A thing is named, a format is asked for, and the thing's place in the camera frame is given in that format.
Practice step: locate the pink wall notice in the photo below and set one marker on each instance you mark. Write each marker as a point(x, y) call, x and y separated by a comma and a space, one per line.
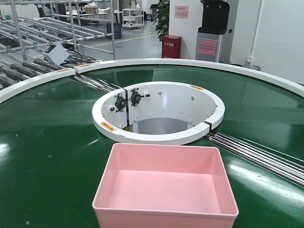
point(181, 12)

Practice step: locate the pink plastic bin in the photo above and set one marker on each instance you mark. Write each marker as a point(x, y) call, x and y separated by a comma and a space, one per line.
point(164, 186)

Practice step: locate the white outer conveyor rim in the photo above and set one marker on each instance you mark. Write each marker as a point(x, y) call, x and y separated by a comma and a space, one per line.
point(27, 84)

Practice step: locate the white control box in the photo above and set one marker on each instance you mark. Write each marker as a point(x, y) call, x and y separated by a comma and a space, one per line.
point(56, 53)

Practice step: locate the grey black standing machine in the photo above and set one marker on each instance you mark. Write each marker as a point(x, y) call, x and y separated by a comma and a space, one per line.
point(215, 36)

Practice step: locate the white shelf cart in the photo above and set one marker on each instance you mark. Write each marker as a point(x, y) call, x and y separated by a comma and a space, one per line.
point(133, 18)

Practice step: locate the red fire extinguisher box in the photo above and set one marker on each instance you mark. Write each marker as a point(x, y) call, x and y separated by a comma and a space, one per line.
point(171, 46)

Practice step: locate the green potted plant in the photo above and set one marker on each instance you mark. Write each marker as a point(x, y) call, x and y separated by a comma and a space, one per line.
point(162, 17)

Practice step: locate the metal roller rack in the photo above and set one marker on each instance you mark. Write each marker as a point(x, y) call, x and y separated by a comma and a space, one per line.
point(36, 24)

